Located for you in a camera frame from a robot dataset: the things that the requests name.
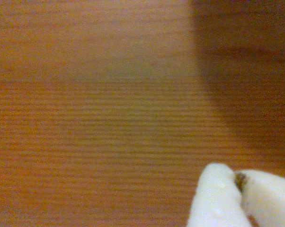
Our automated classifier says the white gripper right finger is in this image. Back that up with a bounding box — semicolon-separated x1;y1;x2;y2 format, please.
237;169;285;227

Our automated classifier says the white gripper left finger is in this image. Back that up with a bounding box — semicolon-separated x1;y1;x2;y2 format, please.
187;162;252;227

